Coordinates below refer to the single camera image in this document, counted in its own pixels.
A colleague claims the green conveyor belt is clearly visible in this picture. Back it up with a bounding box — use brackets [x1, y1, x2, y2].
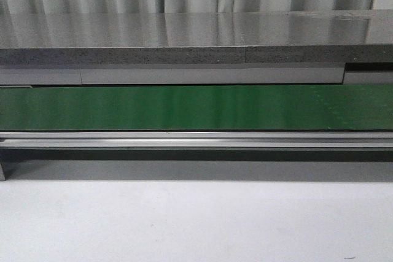
[1, 85, 392, 131]

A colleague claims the grey conveyor back guard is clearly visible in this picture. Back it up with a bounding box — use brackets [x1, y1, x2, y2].
[1, 63, 392, 86]

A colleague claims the grey stone slab table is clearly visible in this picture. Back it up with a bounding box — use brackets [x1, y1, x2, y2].
[1, 10, 392, 65]

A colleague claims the aluminium conveyor front rail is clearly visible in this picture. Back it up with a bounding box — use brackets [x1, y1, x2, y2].
[1, 131, 392, 149]

